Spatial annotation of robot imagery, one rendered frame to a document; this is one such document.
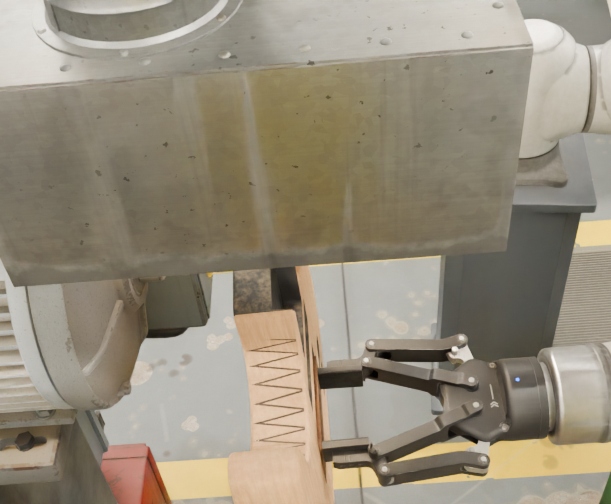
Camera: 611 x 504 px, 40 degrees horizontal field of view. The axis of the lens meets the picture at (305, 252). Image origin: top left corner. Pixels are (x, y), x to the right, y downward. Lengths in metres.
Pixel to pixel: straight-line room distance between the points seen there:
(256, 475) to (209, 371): 1.70
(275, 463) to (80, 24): 0.28
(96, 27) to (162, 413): 1.78
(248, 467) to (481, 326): 1.35
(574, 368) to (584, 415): 0.04
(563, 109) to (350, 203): 1.08
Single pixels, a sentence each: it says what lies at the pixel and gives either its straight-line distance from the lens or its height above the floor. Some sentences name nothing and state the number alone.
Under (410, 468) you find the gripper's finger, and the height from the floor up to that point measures 1.09.
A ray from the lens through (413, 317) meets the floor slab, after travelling 2.28.
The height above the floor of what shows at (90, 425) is 0.74.
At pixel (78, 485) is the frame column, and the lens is 1.11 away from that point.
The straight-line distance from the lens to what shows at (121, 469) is 1.36.
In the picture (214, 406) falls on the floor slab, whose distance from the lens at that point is 2.15.
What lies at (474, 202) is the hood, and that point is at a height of 1.43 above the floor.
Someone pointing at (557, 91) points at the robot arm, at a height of 0.90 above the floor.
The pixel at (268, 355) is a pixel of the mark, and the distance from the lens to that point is 0.64.
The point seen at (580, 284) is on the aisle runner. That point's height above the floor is 0.00.
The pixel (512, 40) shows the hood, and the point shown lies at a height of 1.53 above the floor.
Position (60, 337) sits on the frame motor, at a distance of 0.63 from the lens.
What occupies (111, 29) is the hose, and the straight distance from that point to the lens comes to 0.44.
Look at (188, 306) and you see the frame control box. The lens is 1.06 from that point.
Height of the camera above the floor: 1.75
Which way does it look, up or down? 45 degrees down
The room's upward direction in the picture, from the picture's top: 6 degrees counter-clockwise
